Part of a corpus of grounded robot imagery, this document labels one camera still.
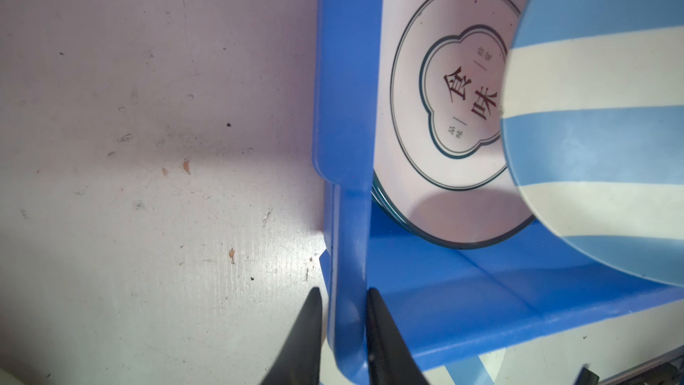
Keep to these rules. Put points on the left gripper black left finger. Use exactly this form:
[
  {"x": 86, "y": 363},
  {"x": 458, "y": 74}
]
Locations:
[{"x": 299, "y": 360}]

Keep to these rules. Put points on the white plate with green rings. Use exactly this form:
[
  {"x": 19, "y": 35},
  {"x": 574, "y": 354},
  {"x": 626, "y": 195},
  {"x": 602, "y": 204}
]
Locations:
[{"x": 439, "y": 166}]

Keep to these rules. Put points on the blue plastic bin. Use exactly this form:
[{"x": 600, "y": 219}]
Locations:
[{"x": 448, "y": 303}]

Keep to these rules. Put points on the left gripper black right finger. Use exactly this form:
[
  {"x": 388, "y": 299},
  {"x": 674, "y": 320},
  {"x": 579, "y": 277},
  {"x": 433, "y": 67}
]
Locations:
[{"x": 389, "y": 359}]

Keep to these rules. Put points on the blue white striped plate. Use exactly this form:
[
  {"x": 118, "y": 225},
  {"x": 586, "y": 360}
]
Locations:
[{"x": 592, "y": 125}]

